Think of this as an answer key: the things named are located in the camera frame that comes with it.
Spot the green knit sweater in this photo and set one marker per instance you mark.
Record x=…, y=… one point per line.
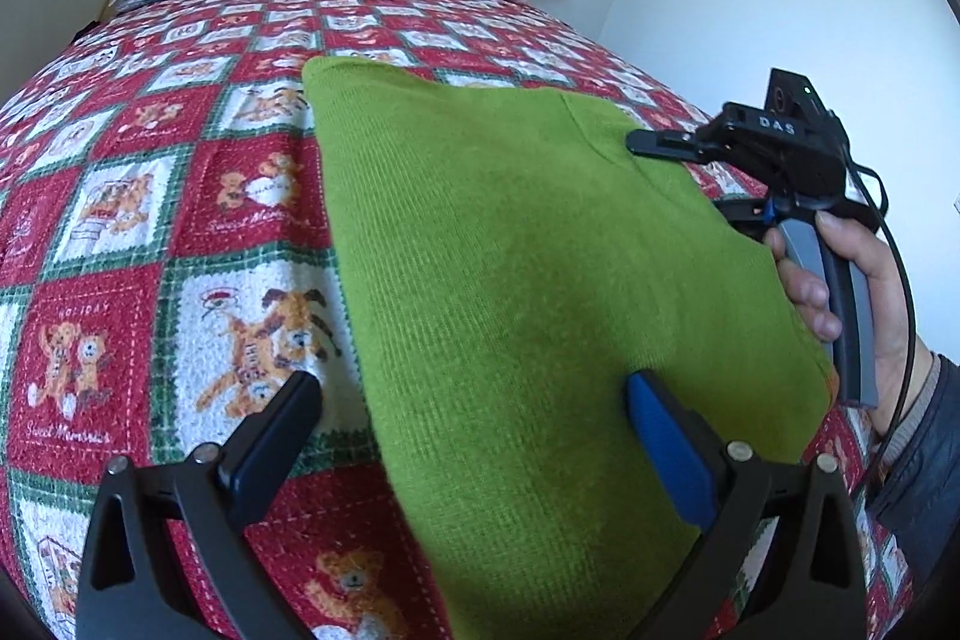
x=525, y=272

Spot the person's right forearm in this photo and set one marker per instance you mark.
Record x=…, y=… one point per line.
x=926, y=460

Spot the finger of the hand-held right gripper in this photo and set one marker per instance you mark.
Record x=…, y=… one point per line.
x=742, y=216
x=664, y=144

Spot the person's right hand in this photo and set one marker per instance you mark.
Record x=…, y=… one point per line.
x=900, y=340

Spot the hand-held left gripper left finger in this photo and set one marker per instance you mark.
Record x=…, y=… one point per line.
x=270, y=434

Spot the red checkered printed blanket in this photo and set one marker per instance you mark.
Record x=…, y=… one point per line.
x=112, y=197

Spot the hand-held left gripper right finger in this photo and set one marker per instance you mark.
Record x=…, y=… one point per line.
x=667, y=445

